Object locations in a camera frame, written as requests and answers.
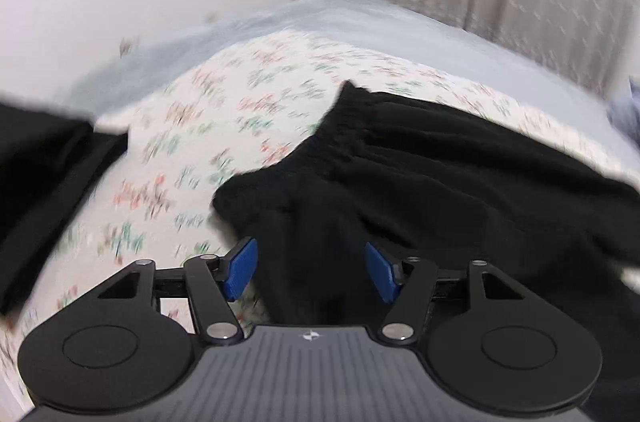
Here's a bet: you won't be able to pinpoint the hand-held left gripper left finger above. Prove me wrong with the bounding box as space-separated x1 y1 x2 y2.
96 237 259 348

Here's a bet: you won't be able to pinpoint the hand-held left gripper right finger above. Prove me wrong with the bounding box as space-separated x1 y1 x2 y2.
364 242 526 348

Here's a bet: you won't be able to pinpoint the black pants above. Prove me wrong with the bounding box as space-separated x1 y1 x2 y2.
210 80 640 328

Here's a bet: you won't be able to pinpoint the floral bedspread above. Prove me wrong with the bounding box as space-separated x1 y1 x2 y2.
0 30 640 418

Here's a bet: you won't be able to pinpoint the black folded garment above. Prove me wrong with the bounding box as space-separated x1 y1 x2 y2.
0 91 132 318

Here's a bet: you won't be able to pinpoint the light blue bed sheet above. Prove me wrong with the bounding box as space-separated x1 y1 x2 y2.
65 0 640 183

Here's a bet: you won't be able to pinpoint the blue-grey cloth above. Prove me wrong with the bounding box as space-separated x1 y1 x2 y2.
606 91 640 145

